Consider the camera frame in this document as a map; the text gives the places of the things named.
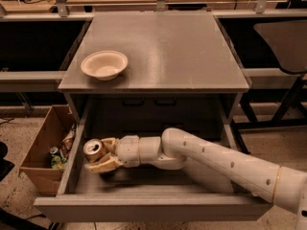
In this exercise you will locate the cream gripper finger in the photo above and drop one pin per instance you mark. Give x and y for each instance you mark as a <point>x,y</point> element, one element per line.
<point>110,144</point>
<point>106,164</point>

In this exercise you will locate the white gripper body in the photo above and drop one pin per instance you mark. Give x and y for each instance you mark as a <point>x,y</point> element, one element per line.
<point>127,149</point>

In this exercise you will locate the orange soda can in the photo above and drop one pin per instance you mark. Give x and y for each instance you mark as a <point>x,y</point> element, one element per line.
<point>93,150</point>

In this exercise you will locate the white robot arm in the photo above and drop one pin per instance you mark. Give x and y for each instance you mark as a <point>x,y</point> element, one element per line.
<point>281,186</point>

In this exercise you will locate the grey open top drawer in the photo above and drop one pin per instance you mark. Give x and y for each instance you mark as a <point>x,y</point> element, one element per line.
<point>193,193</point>

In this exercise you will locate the green can in box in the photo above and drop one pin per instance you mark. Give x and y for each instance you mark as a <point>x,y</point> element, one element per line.
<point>57,161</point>

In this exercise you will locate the grey cabinet with top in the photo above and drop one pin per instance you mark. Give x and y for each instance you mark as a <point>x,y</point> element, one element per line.
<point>180,52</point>

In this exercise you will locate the crumpled snack bag in box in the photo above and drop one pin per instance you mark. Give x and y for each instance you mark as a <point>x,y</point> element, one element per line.
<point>67,143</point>

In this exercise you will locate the brown cardboard box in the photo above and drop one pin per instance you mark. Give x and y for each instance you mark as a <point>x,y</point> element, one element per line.
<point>37,162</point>

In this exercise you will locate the white paper bowl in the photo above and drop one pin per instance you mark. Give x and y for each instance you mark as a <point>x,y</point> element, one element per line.
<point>104,65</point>

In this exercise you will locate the black object at left edge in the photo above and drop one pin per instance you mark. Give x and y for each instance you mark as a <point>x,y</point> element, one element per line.
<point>5,165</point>

